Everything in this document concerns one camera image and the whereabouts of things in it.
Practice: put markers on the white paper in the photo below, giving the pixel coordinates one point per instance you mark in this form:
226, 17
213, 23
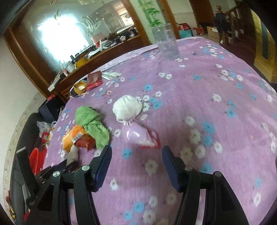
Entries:
72, 155

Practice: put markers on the orange packet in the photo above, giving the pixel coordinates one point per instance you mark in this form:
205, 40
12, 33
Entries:
71, 136

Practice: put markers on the black sofa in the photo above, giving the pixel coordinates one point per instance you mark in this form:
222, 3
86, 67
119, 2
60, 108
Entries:
21, 138

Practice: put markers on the teal box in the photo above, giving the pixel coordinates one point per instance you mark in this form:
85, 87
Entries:
185, 33

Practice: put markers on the etched glass partition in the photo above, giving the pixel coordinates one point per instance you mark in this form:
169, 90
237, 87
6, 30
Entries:
75, 28

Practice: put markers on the yellow box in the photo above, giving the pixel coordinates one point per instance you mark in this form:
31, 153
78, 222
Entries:
80, 62

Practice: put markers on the golden door frame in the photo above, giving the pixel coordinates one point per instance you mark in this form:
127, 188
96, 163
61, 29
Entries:
266, 43

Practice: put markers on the yellow tape roll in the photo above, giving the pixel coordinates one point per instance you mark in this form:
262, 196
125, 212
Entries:
80, 88

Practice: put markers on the wooden staircase railing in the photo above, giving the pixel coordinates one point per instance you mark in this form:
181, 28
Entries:
240, 19

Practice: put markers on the bamboo wall painting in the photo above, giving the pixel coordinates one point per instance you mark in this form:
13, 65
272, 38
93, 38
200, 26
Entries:
151, 13

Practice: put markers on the green cloth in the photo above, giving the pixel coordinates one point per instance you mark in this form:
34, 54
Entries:
90, 121

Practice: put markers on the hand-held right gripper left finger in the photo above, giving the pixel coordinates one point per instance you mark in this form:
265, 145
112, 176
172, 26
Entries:
102, 168

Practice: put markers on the black bag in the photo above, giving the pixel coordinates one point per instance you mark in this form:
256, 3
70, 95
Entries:
50, 110

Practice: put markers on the red snack wrapper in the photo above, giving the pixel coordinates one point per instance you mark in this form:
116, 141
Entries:
86, 143

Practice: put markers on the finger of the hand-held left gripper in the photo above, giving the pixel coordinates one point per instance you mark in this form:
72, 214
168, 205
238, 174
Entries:
65, 167

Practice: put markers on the red box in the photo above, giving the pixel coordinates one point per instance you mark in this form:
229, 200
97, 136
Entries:
183, 26

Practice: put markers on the wooden counter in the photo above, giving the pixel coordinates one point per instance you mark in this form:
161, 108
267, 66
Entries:
121, 49

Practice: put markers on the silver foil packets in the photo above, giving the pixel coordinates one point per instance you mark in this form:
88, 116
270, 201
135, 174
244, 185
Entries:
111, 75

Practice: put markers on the clear plastic bag on sofa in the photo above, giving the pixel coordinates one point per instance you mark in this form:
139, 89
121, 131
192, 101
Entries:
44, 128

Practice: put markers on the red plastic mesh basket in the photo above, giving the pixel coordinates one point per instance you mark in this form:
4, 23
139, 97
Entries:
35, 160

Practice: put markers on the clear plastic bag red print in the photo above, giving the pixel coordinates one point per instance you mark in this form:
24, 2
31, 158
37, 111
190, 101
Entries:
136, 134

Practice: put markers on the metal pot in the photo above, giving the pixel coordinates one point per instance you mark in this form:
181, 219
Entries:
70, 67

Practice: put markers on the black flat fan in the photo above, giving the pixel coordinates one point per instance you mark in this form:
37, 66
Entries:
75, 94

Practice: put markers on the brown wooden door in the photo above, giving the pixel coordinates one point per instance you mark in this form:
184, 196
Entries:
201, 13

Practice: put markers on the black chair back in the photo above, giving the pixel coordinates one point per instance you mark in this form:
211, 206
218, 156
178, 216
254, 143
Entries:
26, 173

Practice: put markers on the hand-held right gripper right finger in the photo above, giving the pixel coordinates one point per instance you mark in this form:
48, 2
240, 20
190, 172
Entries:
171, 168

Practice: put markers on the brown cardboard box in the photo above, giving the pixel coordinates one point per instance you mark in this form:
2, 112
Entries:
213, 33

